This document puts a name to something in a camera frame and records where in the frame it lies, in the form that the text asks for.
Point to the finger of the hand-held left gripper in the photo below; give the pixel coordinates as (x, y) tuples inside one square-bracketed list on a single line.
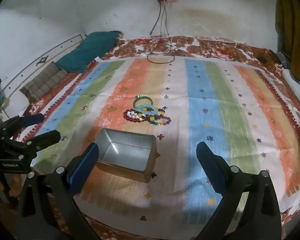
[(31, 120), (43, 138)]

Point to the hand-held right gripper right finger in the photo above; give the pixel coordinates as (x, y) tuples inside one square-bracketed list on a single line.
[(210, 167)]

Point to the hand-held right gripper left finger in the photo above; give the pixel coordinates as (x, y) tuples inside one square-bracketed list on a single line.
[(83, 170)]

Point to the rectangular metal tin box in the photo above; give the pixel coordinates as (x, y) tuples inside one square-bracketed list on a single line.
[(126, 155)]

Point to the green bangle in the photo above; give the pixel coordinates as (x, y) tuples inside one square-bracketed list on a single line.
[(135, 100)]

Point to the grey quilted cushion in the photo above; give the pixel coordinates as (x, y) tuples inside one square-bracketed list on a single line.
[(43, 82)]

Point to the striped colourful mat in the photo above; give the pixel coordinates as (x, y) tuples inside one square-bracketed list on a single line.
[(205, 120)]

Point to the teal cloth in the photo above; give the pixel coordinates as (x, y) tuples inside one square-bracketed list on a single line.
[(90, 50)]

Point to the white pillow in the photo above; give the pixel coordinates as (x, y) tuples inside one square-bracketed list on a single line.
[(296, 87)]

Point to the yellow curtain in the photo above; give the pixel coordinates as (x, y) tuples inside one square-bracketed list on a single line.
[(293, 30)]

